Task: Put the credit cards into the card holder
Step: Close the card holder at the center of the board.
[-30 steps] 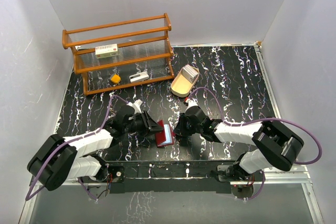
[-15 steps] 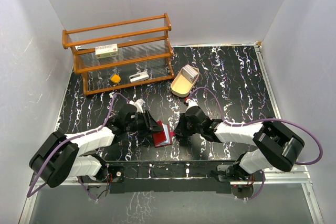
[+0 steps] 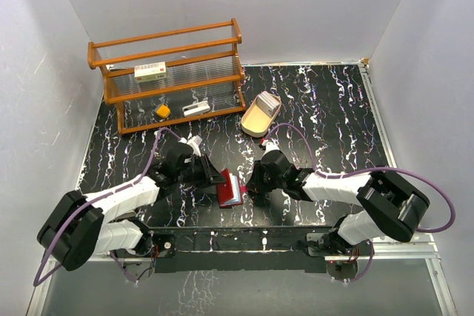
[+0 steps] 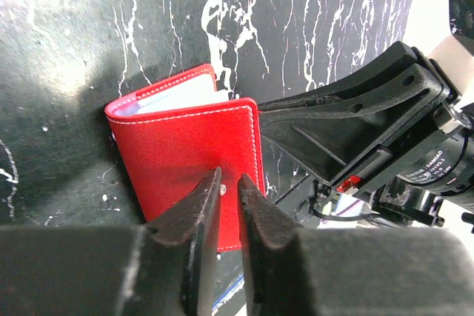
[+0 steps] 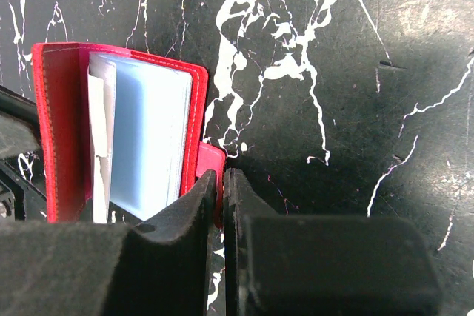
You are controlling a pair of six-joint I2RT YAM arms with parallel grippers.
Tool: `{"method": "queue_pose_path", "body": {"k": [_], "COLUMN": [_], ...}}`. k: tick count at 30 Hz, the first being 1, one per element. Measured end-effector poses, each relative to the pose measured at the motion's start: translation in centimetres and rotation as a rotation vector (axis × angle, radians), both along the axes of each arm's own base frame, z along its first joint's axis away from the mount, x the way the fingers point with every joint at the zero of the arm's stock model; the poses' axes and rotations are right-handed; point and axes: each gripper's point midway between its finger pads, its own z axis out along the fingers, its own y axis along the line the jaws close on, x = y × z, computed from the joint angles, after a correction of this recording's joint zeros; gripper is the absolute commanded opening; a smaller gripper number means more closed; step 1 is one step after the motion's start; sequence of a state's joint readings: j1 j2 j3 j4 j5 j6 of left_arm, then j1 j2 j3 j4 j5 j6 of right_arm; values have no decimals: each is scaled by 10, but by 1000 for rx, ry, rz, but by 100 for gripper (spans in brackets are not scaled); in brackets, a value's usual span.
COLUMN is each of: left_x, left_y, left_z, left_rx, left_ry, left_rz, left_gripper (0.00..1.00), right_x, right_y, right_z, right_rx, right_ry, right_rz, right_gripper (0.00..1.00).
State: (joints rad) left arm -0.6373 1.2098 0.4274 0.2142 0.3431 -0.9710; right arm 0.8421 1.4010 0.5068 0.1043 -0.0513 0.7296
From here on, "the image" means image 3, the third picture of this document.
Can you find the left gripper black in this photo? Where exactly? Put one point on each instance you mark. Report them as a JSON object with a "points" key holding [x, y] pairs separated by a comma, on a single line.
{"points": [[209, 174]]}

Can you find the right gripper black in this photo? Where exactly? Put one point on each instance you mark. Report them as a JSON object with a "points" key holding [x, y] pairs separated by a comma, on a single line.
{"points": [[255, 183]]}

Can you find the red leather card holder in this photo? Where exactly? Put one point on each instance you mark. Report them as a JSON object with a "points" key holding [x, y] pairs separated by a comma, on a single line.
{"points": [[229, 193]]}

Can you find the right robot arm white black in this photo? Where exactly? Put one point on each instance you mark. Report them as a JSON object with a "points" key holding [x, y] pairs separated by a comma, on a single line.
{"points": [[391, 205]]}

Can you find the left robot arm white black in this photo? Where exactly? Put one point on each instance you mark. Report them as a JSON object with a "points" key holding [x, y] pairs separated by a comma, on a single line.
{"points": [[81, 226]]}

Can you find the stack of credit cards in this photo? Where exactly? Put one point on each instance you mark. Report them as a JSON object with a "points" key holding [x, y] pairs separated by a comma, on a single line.
{"points": [[267, 103]]}

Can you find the beige oval tray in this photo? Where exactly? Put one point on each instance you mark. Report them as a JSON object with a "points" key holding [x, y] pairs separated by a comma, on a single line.
{"points": [[255, 122]]}

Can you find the white stapler-like object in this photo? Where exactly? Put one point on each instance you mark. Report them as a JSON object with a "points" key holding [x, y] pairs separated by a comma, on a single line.
{"points": [[198, 108]]}

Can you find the yellow square object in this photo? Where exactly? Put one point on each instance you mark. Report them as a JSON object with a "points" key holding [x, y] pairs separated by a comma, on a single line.
{"points": [[163, 111]]}

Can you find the wooden shelf rack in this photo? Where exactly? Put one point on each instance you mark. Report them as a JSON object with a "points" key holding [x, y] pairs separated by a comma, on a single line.
{"points": [[202, 65]]}

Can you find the white red box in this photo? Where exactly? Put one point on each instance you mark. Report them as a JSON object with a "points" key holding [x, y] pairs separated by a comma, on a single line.
{"points": [[150, 72]]}

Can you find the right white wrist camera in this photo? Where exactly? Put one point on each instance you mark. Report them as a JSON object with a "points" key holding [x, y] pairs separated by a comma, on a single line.
{"points": [[268, 145]]}

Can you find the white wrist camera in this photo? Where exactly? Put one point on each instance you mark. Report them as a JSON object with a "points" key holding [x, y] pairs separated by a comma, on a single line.
{"points": [[268, 145], [194, 142]]}

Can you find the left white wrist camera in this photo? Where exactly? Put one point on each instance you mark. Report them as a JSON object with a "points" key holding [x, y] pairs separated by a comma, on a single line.
{"points": [[194, 142]]}

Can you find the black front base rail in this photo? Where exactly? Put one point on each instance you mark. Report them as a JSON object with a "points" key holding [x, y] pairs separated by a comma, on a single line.
{"points": [[186, 249]]}

